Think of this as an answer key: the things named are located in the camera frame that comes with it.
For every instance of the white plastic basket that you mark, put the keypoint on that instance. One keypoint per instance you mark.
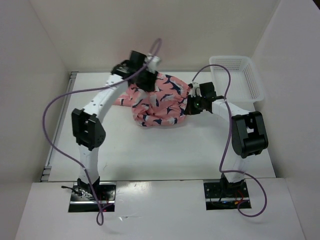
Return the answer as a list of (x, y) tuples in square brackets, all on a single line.
[(238, 75)]

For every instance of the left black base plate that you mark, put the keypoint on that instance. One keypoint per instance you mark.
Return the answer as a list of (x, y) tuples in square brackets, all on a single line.
[(106, 195)]

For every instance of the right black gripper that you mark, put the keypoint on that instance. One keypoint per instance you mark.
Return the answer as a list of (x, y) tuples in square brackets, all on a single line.
[(190, 109)]

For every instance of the pink shark print shorts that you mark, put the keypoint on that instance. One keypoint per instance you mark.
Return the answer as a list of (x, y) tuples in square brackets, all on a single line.
[(163, 107)]

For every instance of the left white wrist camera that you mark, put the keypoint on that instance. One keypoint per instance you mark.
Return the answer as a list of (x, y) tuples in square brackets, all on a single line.
[(152, 62)]

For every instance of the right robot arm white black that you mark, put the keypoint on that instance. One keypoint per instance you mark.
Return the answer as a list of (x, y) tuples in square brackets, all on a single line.
[(247, 136)]

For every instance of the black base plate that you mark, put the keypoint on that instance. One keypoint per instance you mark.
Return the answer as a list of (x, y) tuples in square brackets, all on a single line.
[(214, 191), (106, 195)]

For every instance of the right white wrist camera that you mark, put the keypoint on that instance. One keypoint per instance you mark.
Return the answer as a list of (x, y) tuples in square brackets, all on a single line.
[(195, 90)]

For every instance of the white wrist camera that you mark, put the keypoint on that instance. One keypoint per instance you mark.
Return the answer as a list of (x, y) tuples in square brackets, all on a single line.
[(195, 90), (152, 62)]

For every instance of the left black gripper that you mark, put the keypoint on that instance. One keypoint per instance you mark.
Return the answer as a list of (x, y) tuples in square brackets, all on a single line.
[(149, 86)]

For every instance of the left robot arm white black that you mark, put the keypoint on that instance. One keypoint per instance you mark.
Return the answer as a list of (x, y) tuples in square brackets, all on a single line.
[(87, 128)]

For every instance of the aluminium table edge rail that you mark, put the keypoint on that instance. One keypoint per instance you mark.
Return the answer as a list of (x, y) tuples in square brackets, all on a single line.
[(52, 152)]

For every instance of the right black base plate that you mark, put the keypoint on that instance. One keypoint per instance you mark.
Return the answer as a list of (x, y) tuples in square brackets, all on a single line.
[(214, 191)]

